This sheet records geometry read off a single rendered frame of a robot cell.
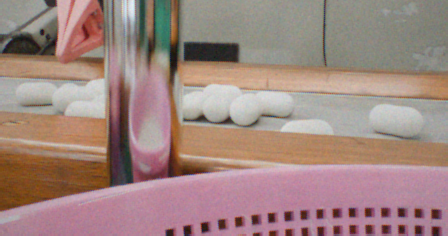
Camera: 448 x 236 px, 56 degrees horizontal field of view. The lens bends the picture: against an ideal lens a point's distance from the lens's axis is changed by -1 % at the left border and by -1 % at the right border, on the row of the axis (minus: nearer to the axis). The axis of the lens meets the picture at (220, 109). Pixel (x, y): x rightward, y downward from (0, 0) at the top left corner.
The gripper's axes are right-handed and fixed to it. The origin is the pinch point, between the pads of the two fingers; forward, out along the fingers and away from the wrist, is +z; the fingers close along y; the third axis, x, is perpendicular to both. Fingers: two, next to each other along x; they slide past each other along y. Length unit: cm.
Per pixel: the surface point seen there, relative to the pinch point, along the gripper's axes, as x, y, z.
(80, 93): -6.2, 9.3, 10.5
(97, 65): 7.1, -0.8, -5.4
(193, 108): -5.8, 18.6, 11.0
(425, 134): -3.9, 35.2, 10.4
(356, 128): -3.7, 30.5, 10.1
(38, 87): -4.9, 4.1, 9.2
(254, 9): 117, -10, -160
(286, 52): 135, 9, -146
